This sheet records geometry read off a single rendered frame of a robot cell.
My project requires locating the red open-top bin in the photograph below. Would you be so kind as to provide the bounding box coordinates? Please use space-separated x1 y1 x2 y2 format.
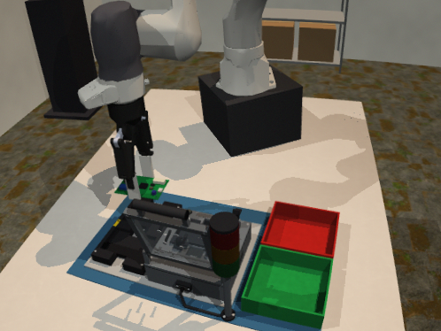
261 201 340 258

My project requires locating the green bin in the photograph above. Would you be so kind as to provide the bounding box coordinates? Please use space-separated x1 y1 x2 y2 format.
241 244 333 329

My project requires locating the green circuit board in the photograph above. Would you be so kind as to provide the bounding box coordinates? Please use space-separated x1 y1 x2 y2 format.
114 175 169 200

